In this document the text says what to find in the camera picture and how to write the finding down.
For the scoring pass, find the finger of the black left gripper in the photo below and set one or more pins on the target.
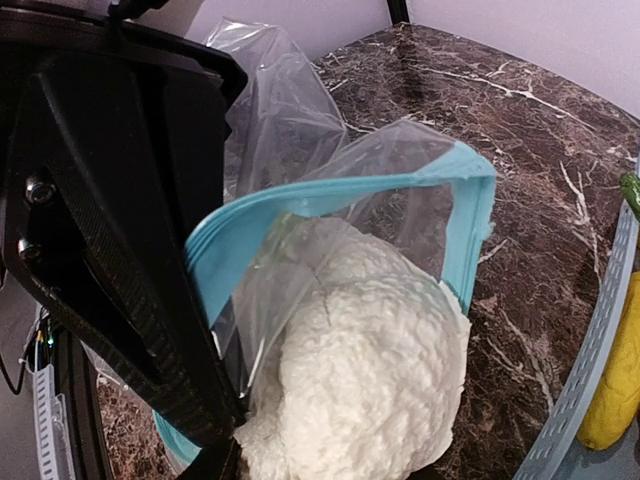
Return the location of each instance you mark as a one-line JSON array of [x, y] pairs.
[[154, 334]]

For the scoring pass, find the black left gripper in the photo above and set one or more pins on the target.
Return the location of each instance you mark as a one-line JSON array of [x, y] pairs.
[[112, 142]]

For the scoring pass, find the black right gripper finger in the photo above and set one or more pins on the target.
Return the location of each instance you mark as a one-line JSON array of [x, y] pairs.
[[218, 461]]

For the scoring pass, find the white toy cauliflower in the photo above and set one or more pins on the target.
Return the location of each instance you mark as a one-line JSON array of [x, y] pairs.
[[365, 379]]

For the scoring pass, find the clear zip top bag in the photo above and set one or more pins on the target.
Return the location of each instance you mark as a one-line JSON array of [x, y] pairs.
[[289, 152]]

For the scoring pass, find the light blue perforated basket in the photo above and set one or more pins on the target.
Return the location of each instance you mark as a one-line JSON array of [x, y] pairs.
[[556, 453]]

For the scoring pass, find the yellow toy banana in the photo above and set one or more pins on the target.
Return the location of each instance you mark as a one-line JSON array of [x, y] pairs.
[[616, 400]]

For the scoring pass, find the green toy cucumber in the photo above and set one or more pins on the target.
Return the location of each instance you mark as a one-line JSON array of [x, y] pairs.
[[630, 189]]

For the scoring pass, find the light blue slotted cable duct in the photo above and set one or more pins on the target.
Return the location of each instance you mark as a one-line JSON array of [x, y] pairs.
[[55, 460]]

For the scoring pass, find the black front frame rail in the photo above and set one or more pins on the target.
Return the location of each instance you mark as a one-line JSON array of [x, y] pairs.
[[76, 379]]

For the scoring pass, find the black left rear frame post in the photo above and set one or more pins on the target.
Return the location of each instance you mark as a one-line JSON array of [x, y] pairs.
[[398, 11]]

